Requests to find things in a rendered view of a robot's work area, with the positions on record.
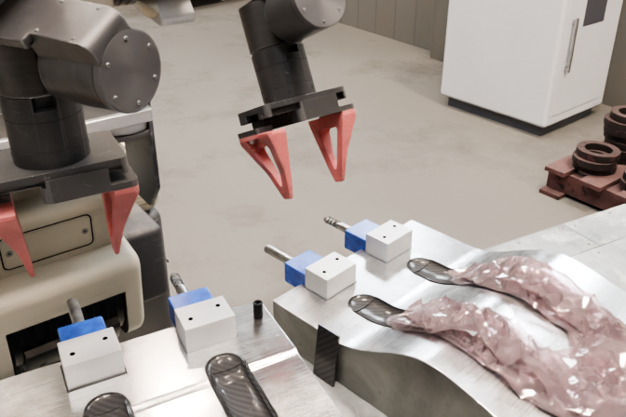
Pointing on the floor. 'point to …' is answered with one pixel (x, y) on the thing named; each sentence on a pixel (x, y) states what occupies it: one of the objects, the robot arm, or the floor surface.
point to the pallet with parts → (593, 168)
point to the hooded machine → (532, 33)
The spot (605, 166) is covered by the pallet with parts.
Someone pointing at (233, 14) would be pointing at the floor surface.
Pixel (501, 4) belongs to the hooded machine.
